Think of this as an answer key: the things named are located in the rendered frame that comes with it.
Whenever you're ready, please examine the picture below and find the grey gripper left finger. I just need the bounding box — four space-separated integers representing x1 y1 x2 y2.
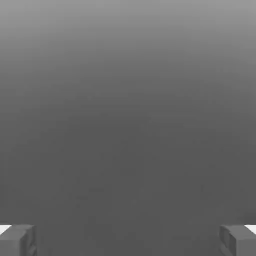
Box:
0 223 38 256

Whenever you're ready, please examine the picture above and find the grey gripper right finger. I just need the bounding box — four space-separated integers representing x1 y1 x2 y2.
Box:
218 223 256 256

